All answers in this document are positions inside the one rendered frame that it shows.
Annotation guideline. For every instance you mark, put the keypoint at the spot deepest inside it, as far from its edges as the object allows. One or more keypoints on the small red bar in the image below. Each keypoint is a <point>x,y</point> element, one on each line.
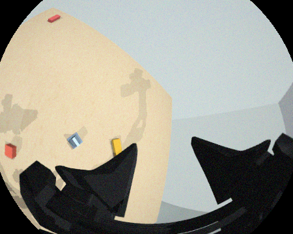
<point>54,18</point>

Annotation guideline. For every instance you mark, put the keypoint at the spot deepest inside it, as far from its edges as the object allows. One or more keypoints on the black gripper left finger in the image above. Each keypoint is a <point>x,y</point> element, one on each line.
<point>110,183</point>

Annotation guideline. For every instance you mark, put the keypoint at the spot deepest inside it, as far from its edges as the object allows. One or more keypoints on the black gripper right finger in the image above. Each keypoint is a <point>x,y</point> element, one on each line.
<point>224,167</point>

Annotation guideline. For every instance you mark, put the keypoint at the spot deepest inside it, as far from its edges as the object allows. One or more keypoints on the yellow bar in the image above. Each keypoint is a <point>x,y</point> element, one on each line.
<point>116,145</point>

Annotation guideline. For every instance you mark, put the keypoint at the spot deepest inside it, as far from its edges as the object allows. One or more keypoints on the red-orange cube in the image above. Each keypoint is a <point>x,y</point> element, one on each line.
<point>10,150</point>

